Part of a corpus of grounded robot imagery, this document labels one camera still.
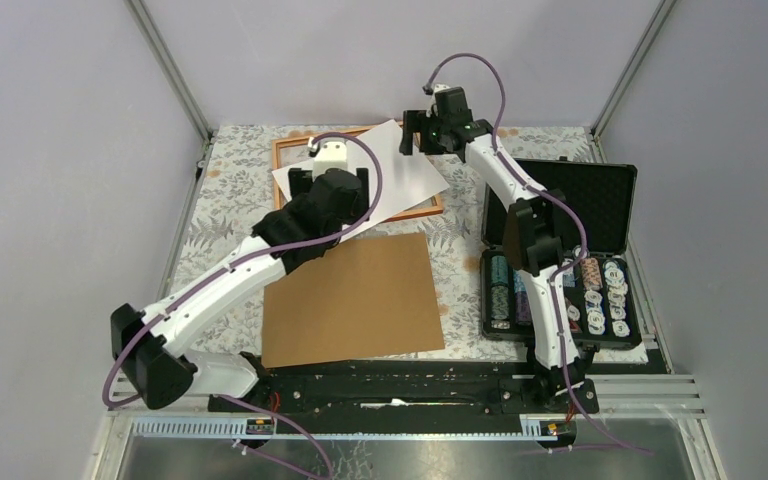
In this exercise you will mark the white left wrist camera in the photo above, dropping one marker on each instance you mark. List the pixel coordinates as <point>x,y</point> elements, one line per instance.
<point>327,154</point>

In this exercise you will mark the brown cardboard backing board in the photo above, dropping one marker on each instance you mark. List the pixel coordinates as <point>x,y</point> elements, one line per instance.
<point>366,298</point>

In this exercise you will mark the orange wooden picture frame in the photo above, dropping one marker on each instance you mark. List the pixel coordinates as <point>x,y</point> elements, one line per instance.
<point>424,208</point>

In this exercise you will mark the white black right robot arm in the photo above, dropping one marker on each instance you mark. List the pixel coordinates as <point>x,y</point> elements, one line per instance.
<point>532,236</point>

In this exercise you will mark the sunset landscape photo print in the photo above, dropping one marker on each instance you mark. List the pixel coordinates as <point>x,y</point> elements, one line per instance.
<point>397,172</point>

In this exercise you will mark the aluminium rail frame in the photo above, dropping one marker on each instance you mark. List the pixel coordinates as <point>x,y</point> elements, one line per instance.
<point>620,397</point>

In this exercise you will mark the black poker chip case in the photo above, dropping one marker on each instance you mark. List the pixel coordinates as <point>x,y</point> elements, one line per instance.
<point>597,292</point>

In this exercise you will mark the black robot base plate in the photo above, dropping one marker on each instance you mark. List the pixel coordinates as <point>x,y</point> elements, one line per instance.
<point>416,397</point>

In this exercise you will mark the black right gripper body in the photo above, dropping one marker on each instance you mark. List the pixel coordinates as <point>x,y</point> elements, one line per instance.
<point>434,132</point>

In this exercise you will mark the floral patterned table mat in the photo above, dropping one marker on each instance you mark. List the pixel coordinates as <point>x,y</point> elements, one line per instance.
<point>237,191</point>

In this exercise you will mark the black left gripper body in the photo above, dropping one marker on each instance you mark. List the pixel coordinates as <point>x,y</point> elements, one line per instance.
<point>301,183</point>

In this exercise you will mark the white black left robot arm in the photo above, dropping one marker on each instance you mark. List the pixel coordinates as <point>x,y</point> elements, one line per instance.
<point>152,346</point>

